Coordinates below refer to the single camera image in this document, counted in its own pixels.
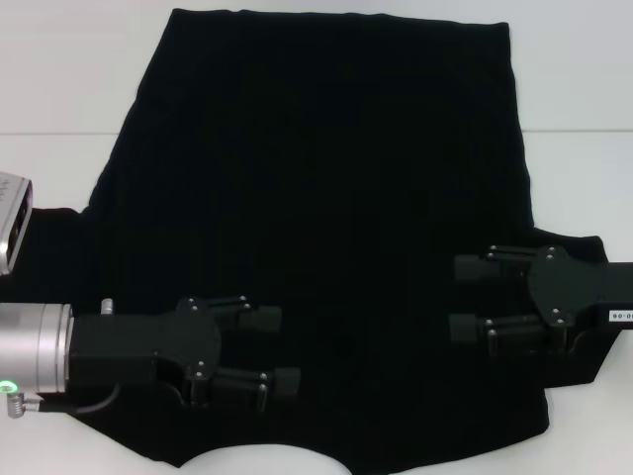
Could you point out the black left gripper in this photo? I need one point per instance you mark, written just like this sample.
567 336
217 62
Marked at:
138 346

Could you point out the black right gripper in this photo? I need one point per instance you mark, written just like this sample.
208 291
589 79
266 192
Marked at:
573 292

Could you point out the black t-shirt with FREE print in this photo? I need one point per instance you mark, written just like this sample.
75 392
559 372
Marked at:
321 173

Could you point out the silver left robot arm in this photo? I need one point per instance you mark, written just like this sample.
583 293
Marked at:
34 346

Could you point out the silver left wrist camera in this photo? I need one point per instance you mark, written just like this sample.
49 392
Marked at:
12 218

